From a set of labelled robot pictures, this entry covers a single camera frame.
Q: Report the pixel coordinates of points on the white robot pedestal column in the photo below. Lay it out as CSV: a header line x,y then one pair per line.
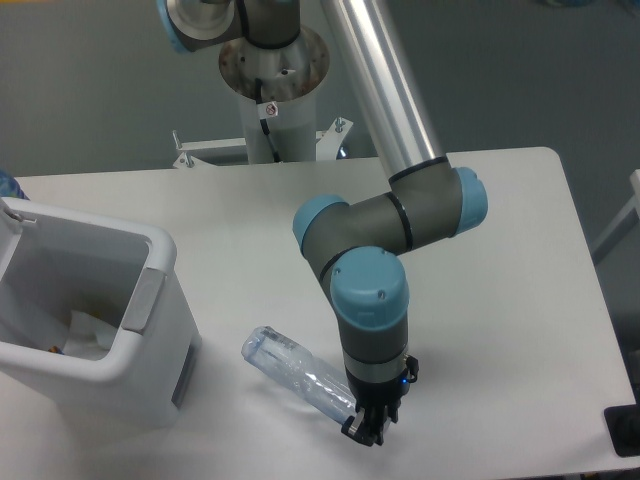
x,y
277,88

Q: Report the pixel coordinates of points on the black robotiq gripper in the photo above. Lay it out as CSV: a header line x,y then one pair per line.
x,y
377,389

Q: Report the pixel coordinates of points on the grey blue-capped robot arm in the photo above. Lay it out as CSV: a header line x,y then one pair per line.
x,y
354,249

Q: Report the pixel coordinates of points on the black device at table edge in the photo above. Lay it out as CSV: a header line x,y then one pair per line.
x,y
623,426

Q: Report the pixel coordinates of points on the white pedestal base frame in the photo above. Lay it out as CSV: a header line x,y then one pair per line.
x,y
343,139

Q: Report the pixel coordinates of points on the blue patterned object left edge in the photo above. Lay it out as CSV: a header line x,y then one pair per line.
x,y
10,187

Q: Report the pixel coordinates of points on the clear crushed plastic bottle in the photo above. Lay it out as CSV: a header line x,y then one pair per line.
x,y
295,368

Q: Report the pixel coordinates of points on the white frame at right edge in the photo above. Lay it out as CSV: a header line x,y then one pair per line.
x,y
621,224

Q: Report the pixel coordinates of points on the white plastic wrapper bag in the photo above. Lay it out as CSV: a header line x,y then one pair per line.
x,y
89,338

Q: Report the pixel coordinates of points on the white plastic trash can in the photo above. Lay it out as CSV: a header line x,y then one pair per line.
x,y
55,260

